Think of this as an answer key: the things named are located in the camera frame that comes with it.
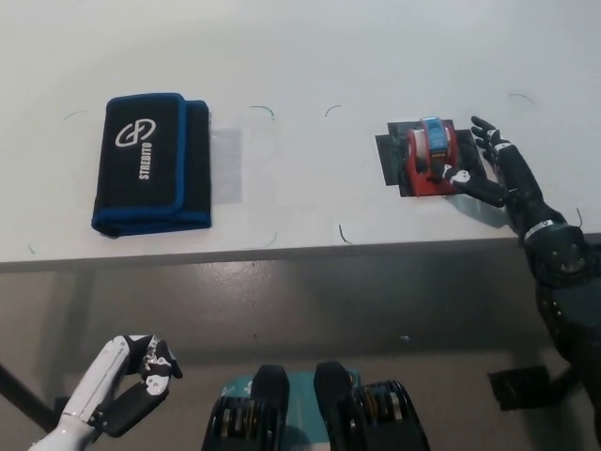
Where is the black right hand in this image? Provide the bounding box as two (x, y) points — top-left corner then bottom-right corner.
(439, 116), (564, 239)

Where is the white and black left hand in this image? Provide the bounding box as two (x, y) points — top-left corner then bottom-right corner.
(60, 333), (184, 438)

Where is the red tape dispenser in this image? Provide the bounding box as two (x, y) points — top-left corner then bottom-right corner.
(403, 116), (464, 197)

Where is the black tape patch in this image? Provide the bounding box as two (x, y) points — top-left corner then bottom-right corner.
(374, 119), (489, 198)

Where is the black notebook pouch blue trim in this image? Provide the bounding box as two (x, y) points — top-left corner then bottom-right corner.
(90, 92), (212, 239)

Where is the black table leg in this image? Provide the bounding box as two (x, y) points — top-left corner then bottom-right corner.
(0, 364), (57, 436)

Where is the black teal robot body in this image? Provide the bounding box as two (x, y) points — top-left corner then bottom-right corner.
(201, 360), (431, 451)

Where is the black floor mat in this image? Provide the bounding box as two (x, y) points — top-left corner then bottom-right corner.
(486, 365), (572, 412)

